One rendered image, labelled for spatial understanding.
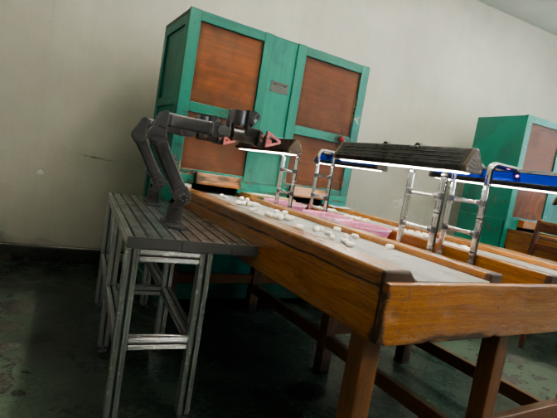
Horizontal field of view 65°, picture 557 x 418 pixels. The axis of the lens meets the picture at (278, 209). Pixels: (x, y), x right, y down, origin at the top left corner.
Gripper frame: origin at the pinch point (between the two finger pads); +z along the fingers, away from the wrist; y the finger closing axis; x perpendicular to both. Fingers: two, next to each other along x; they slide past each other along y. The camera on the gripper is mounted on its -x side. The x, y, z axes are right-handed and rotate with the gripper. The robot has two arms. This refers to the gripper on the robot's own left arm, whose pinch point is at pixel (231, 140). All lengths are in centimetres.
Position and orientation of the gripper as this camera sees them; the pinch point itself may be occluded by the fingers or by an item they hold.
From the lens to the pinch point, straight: 247.4
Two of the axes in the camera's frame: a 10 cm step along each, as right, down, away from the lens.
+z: 9.0, 1.2, 4.2
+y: -4.0, -1.5, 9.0
